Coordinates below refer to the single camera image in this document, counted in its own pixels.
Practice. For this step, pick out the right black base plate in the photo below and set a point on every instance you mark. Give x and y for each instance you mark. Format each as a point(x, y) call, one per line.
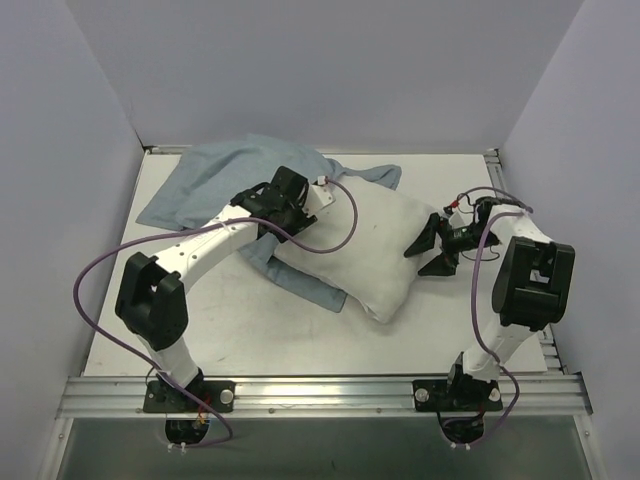
point(438, 395)

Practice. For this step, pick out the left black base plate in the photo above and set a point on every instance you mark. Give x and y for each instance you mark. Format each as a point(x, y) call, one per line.
point(160, 397)

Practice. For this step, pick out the blue-grey pillowcase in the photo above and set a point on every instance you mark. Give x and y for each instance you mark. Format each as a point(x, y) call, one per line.
point(208, 176)

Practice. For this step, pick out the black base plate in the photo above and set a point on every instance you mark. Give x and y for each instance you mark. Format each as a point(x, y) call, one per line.
point(438, 395)
point(160, 397)

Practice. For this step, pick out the aluminium front rail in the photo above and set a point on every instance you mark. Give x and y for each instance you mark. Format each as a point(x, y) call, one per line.
point(318, 397)

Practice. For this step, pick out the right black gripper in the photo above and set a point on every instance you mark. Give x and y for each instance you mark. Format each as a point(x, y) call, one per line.
point(445, 243)

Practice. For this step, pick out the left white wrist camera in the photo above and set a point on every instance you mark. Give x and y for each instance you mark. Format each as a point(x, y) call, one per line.
point(319, 196)

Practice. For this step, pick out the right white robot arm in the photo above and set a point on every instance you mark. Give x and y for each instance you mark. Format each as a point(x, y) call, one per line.
point(530, 291)

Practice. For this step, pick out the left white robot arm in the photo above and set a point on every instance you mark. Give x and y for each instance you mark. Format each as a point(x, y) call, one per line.
point(152, 297)

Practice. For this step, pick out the aluminium right side rail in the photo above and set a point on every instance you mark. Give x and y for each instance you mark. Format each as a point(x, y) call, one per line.
point(558, 187)

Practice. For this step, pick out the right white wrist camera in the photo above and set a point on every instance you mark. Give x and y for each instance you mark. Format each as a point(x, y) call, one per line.
point(456, 215)

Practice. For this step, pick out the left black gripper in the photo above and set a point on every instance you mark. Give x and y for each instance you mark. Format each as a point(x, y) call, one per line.
point(298, 220)

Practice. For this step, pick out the aluminium rail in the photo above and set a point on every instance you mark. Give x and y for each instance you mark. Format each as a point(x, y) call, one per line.
point(336, 150)
point(558, 187)
point(318, 397)

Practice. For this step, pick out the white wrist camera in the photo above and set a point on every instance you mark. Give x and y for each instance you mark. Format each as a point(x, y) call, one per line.
point(456, 215)
point(319, 196)

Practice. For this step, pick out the aluminium back rail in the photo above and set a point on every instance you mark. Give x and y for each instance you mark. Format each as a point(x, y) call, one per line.
point(336, 150)

